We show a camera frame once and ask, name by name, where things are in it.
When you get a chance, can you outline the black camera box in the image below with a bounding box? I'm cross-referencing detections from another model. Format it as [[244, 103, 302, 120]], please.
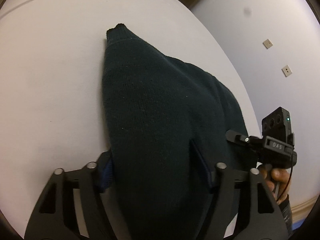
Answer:
[[261, 107, 292, 141]]

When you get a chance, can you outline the lower beige wall socket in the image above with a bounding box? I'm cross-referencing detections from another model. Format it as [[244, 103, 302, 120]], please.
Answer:
[[281, 65, 292, 77]]

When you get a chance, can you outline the person's right hand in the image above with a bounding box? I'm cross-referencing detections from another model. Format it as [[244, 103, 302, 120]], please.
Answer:
[[258, 165, 291, 205]]

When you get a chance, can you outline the upper beige wall socket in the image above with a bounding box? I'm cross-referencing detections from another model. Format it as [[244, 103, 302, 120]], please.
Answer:
[[263, 39, 273, 49]]

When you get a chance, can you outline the white bed mattress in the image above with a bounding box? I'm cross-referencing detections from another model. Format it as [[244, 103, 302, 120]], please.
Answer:
[[1, 0, 260, 236]]

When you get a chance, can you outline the black thin cable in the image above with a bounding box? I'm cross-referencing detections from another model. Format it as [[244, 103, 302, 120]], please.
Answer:
[[276, 133, 296, 202]]

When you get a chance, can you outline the dark green knit sweater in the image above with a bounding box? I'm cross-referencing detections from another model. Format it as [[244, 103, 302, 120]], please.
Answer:
[[102, 24, 249, 239]]

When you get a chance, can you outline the grey sleeve right forearm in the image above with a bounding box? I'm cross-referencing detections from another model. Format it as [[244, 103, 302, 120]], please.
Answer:
[[279, 195, 293, 237]]

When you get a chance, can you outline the beige wall socket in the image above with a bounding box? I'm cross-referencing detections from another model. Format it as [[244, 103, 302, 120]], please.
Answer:
[[281, 65, 292, 77], [263, 39, 273, 49]]

